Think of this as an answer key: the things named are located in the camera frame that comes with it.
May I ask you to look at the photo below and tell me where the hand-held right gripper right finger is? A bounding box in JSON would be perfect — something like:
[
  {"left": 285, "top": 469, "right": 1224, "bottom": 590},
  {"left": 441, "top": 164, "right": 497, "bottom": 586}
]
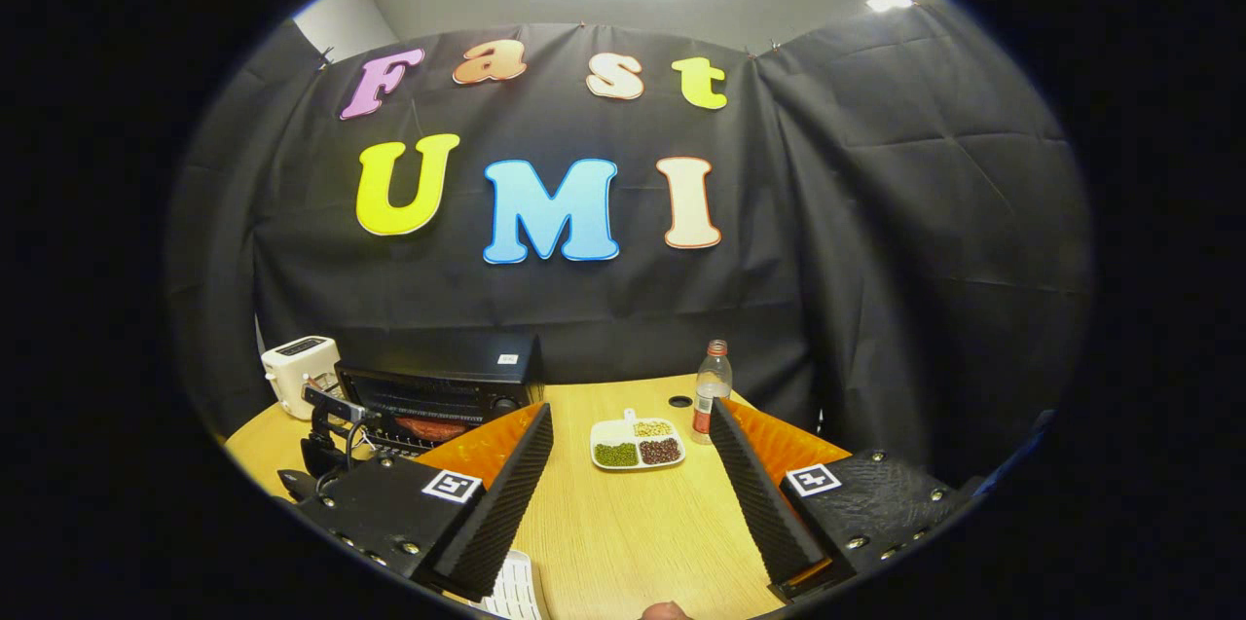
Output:
[{"left": 708, "top": 398, "right": 979, "bottom": 602}]

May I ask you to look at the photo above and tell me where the clear bottle with red label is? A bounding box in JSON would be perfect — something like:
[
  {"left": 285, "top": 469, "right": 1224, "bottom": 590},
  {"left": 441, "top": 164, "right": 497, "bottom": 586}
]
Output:
[{"left": 692, "top": 340, "right": 733, "bottom": 446}]

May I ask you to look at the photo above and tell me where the red meat piece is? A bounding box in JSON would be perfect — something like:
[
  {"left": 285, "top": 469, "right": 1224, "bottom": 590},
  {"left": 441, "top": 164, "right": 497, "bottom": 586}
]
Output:
[{"left": 394, "top": 418, "right": 468, "bottom": 443}]

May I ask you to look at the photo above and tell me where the white toaster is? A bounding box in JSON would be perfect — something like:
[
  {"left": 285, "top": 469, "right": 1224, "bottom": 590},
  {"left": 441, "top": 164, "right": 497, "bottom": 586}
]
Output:
[{"left": 261, "top": 337, "right": 342, "bottom": 420}]

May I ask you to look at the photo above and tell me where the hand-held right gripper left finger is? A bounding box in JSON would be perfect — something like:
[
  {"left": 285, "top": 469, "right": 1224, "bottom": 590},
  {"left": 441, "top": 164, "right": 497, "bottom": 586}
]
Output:
[{"left": 289, "top": 403, "right": 556, "bottom": 602}]

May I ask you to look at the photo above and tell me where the black electric oven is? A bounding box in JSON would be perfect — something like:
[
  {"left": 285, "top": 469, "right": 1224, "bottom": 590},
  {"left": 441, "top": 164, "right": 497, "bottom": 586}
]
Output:
[{"left": 336, "top": 336, "right": 544, "bottom": 457}]

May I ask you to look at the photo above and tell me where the white ribbed tray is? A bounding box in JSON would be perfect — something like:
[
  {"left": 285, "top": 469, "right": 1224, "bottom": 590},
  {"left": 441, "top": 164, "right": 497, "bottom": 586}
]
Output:
[{"left": 474, "top": 550, "right": 544, "bottom": 620}]

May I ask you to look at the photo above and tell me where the white divided bean plate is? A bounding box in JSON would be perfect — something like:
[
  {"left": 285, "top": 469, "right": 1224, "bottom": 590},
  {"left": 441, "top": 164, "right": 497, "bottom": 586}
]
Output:
[{"left": 590, "top": 409, "right": 686, "bottom": 471}]

